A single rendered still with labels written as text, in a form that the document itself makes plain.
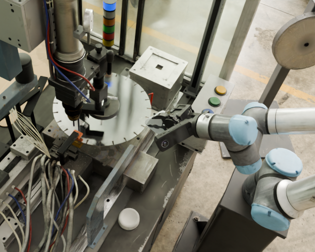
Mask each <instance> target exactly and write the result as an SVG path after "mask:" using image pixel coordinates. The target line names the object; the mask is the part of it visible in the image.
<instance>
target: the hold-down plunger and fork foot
mask: <svg viewBox="0 0 315 252"><path fill-rule="evenodd" d="M105 107H106V106H105V105H102V101H101V102H100V103H97V102H95V104H89V103H83V106H82V108H81V113H80V116H79V119H81V120H82V121H83V122H85V114H86V115H87V117H88V118H90V114H92V115H101V116H104V115H105Z"/></svg>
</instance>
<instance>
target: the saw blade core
mask: <svg viewBox="0 0 315 252"><path fill-rule="evenodd" d="M116 75H117V76H116ZM126 79H127V77H126V76H123V75H120V74H116V73H111V75H108V74H107V72H106V75H105V74H104V82H105V83H106V84H108V90H107V92H108V93H110V94H112V95H114V96H115V97H117V99H118V101H119V110H118V112H117V113H116V114H115V115H114V116H112V117H109V118H97V117H94V116H92V115H91V114H89V118H87V120H85V122H84V121H82V120H81V119H79V128H80V131H79V132H81V133H83V135H82V136H81V137H80V139H76V141H79V142H81V143H84V144H86V143H87V145H92V146H113V143H114V145H118V144H122V143H125V142H126V141H129V140H131V139H133V138H134V137H136V136H137V135H139V134H140V133H141V132H142V131H143V130H144V128H145V127H146V123H145V121H146V120H147V119H148V118H150V117H151V102H150V100H149V97H148V95H147V93H146V92H145V91H144V89H143V88H142V87H141V86H140V85H139V84H137V83H136V82H135V81H133V80H132V79H130V78H128V79H127V80H126ZM56 103H58V104H56ZM147 108H148V109H147ZM52 109H53V116H54V119H55V121H56V122H57V124H58V126H59V127H60V126H62V125H64V126H63V127H60V129H61V130H62V131H63V132H64V133H65V134H67V135H68V136H70V135H71V133H72V132H73V131H74V130H77V131H78V120H76V121H74V125H75V126H73V121H71V120H69V119H68V116H67V115H66V113H65V109H64V108H63V106H62V101H60V100H58V99H56V97H55V98H54V101H53V107H52ZM57 112H58V113H57ZM146 117H147V118H146ZM60 121H61V122H60ZM141 125H142V126H141ZM66 129H68V130H66ZM136 134H137V135H136ZM124 138H125V139H126V140H125V139H124ZM87 140H88V142H87ZM112 141H113V142H112ZM100 142H101V143H100Z"/></svg>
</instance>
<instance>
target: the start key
mask: <svg viewBox="0 0 315 252"><path fill-rule="evenodd" d="M209 102H210V104H211V105H213V106H218V105H219V104H220V99H219V98H217V97H211V98H210V100H209Z"/></svg>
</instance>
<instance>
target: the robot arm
mask: <svg viewBox="0 0 315 252"><path fill-rule="evenodd" d="M179 106H185V107H179ZM145 125H146V126H147V127H148V128H150V129H151V130H152V131H154V132H155V133H157V134H158V135H156V136H155V137H154V141H155V143H156V145H157V147H158V149H159V150H160V151H161V152H164V151H166V150H168V149H169V148H171V147H173V146H175V145H176V144H178V143H180V142H182V141H183V140H185V139H187V138H189V137H191V136H192V135H194V137H196V138H199V139H202V140H208V141H216V142H223V143H224V145H225V147H226V149H227V151H228V153H229V155H230V157H231V159H232V162H233V164H234V165H235V167H236V168H237V170H238V171H239V172H240V173H242V174H244V175H249V176H248V177H247V178H246V179H245V181H244V183H243V185H242V194H243V196H244V198H245V200H246V201H247V203H248V204H249V205H250V206H251V207H252V208H251V217H252V218H253V220H254V221H255V222H256V223H258V224H259V225H261V226H263V227H265V228H267V229H270V230H274V231H285V230H287V229H288V228H289V226H290V221H291V220H293V219H297V218H300V217H301V216H302V215H303V214H304V212H305V210H309V209H312V208H315V174H313V175H311V176H308V177H305V178H302V179H299V180H297V177H298V176H299V175H300V174H301V172H302V170H303V164H302V161H301V160H300V158H299V157H297V155H296V154H295V153H293V152H292V151H290V150H288V149H285V148H275V149H272V150H271V151H270V152H269V153H268V154H267V155H266V156H265V159H264V160H263V162H262V160H261V155H260V154H259V150H260V146H261V142H262V138H263V135H315V107H300V108H275V109H268V108H267V107H266V106H265V105H264V104H262V103H258V102H251V103H249V104H247V105H246V106H245V108H244V110H243V113H242V114H241V115H239V114H236V115H231V114H215V113H210V112H209V110H205V111H204V112H203V113H196V112H194V110H193V109H192V106H191V105H189V104H177V105H176V106H175V107H174V108H173V109H172V110H171V111H170V114H167V113H165V111H164V110H162V111H160V112H158V113H157V114H156V115H154V116H151V117H149V118H148V119H147V120H146V121H145ZM296 180H297V181H296Z"/></svg>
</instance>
